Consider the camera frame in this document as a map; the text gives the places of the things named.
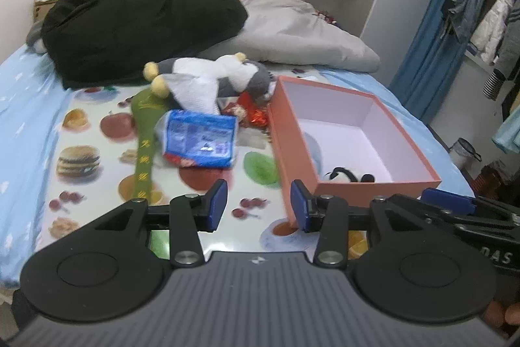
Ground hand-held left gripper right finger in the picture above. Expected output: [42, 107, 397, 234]
[290, 180, 425, 264]

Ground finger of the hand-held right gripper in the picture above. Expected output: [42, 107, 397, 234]
[421, 188, 520, 228]
[400, 196, 520, 242]

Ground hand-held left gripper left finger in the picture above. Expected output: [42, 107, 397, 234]
[93, 180, 228, 267]

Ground orange cardboard box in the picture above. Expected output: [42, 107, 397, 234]
[267, 75, 442, 231]

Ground blue tissue packet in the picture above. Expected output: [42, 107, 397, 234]
[156, 109, 238, 169]

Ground black white soft toy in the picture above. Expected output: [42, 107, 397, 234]
[325, 167, 376, 184]

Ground person's right hand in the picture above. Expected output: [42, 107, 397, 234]
[483, 299, 520, 337]

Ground clear plastic bin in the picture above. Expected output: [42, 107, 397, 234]
[449, 138, 482, 171]

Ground light blue hanging cloth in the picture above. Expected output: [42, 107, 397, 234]
[491, 113, 520, 154]

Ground red snack wrapper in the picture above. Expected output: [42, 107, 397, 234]
[236, 91, 271, 128]

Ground striped hanging sleeve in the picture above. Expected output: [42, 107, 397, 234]
[481, 68, 506, 100]

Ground grey white penguin plush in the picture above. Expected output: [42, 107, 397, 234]
[143, 52, 278, 104]

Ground blue curtain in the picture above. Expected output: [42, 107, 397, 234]
[390, 0, 500, 124]

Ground fruit printed mat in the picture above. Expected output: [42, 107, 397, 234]
[34, 62, 407, 262]

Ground grey quilt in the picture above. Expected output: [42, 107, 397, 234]
[195, 0, 381, 72]

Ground white hanging jacket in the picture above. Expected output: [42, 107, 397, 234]
[470, 0, 520, 63]

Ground small red toys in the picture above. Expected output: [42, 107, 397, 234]
[315, 9, 338, 25]

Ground black jacket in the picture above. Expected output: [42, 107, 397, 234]
[41, 0, 248, 89]

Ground brown cardboard box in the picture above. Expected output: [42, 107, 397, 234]
[32, 0, 61, 22]

